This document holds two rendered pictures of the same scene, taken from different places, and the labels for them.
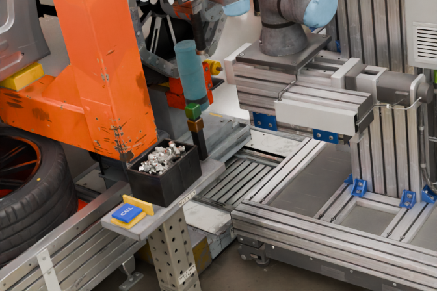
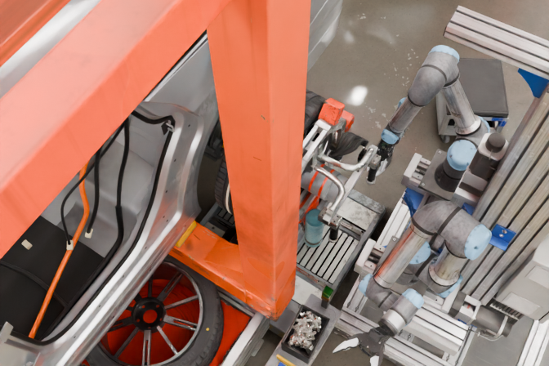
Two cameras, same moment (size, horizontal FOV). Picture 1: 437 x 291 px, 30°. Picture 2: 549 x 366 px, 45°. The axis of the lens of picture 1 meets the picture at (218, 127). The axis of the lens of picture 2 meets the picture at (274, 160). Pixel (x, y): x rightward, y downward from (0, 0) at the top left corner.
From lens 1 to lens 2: 2.21 m
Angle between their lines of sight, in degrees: 32
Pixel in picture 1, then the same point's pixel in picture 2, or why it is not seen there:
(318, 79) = (431, 305)
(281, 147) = (354, 214)
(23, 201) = (202, 354)
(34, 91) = (194, 251)
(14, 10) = (183, 207)
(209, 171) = (332, 321)
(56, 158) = (215, 302)
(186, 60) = (315, 229)
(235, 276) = (330, 346)
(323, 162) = not seen: hidden behind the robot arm
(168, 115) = not seen: hidden behind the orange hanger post
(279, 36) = (408, 277)
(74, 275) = not seen: outside the picture
